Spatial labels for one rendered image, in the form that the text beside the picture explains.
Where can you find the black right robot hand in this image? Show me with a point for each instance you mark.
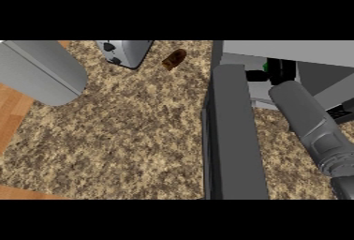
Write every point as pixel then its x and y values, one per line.
pixel 280 70

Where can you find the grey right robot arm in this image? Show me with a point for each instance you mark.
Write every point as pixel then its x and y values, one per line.
pixel 312 125

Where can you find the small green object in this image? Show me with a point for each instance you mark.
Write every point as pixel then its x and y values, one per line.
pixel 265 66

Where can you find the brown oblong bread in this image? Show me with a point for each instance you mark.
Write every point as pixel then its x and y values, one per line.
pixel 174 59

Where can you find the grey toaster with black knobs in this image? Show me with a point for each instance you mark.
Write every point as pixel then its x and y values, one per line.
pixel 131 51

